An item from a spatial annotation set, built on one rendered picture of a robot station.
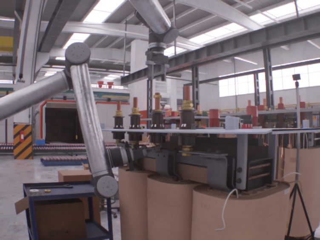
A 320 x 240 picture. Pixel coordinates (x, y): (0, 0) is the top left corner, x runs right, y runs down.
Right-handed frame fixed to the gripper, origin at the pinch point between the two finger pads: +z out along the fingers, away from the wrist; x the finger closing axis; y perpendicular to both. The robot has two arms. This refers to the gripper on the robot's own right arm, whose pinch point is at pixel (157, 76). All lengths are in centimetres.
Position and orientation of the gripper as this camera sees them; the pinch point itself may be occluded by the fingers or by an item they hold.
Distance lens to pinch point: 152.6
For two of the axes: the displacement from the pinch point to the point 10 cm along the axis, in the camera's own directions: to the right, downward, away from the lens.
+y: 6.8, -0.2, -7.3
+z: 0.0, 10.0, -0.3
